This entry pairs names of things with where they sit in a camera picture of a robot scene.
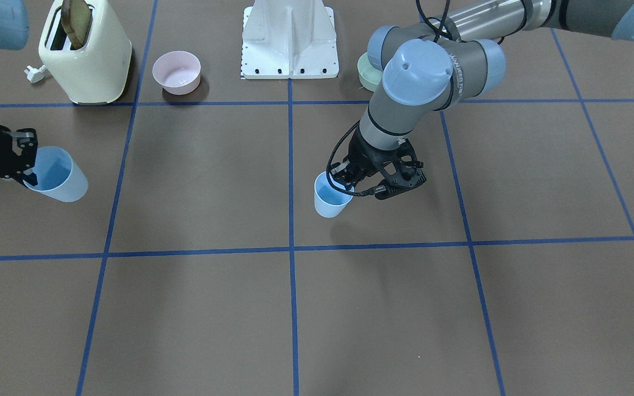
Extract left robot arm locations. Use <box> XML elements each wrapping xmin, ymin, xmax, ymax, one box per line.
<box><xmin>325</xmin><ymin>1</ymin><xmax>634</xmax><ymax>200</ymax></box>

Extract pink bowl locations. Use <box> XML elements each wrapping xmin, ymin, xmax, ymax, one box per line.
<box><xmin>152</xmin><ymin>51</ymin><xmax>201</xmax><ymax>95</ymax></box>

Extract light blue cup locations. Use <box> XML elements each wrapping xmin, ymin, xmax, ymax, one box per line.
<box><xmin>24</xmin><ymin>146</ymin><xmax>89</xmax><ymax>202</ymax></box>
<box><xmin>314</xmin><ymin>171</ymin><xmax>353</xmax><ymax>218</ymax></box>

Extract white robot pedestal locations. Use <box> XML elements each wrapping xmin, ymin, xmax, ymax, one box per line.
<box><xmin>240</xmin><ymin>1</ymin><xmax>340</xmax><ymax>80</ymax></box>

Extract cream toaster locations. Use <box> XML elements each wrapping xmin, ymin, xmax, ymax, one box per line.
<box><xmin>38</xmin><ymin>1</ymin><xmax>133</xmax><ymax>105</ymax></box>

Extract white toaster plug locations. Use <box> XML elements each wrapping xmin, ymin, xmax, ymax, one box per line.
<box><xmin>24</xmin><ymin>65</ymin><xmax>48</xmax><ymax>84</ymax></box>

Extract green bowl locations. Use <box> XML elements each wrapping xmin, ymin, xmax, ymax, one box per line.
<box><xmin>357</xmin><ymin>52</ymin><xmax>382</xmax><ymax>92</ymax></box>

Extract toast slice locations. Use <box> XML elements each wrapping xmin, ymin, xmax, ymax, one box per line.
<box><xmin>61</xmin><ymin>0</ymin><xmax>91</xmax><ymax>50</ymax></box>

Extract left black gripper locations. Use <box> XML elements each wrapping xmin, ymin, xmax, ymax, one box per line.
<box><xmin>330</xmin><ymin>129</ymin><xmax>426</xmax><ymax>200</ymax></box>

